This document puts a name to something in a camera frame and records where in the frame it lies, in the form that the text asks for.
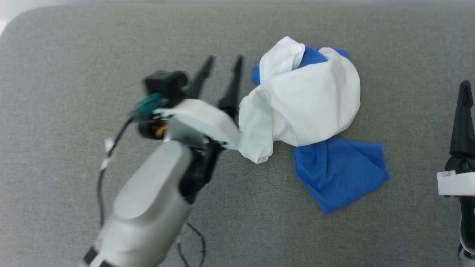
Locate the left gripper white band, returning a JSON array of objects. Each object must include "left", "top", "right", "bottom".
[{"left": 138, "top": 55, "right": 245, "bottom": 150}]

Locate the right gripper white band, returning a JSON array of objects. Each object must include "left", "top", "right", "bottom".
[{"left": 437, "top": 80, "right": 475, "bottom": 260}]

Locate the teal camera cable plug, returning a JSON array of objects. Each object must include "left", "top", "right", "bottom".
[{"left": 130, "top": 93, "right": 168, "bottom": 122}]

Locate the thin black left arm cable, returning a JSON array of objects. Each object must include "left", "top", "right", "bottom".
[{"left": 97, "top": 118, "right": 207, "bottom": 267}]

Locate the white and blue t-shirt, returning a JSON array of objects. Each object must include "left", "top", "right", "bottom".
[{"left": 238, "top": 36, "right": 390, "bottom": 215}]

